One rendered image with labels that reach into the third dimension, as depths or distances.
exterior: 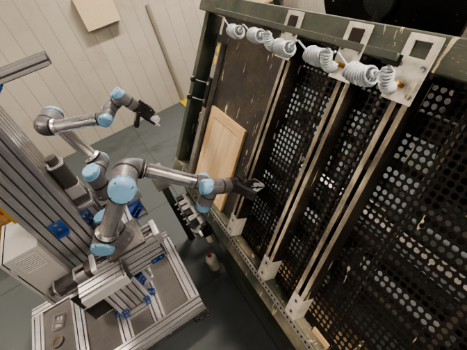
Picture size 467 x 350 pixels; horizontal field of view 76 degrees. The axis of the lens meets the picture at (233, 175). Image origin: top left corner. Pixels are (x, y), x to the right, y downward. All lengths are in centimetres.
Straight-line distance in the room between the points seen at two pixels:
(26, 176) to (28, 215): 23
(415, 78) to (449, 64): 8
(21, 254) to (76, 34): 349
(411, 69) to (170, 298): 218
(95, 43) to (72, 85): 68
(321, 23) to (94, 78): 411
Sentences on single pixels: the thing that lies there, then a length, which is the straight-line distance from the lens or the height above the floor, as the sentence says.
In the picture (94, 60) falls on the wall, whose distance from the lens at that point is 500.
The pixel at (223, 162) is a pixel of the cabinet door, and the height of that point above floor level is 114.
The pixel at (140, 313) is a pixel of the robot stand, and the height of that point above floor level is 22.
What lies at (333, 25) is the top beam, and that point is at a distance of 128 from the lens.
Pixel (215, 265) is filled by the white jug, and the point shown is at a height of 9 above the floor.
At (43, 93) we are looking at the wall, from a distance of 508.
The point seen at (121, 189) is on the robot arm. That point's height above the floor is 155.
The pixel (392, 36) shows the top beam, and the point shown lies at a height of 192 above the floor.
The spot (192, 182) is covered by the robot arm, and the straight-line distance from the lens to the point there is 154.
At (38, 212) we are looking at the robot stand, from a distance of 189.
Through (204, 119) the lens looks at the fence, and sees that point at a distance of 215.
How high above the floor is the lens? 233
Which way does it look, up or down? 41 degrees down
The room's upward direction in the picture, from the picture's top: 17 degrees counter-clockwise
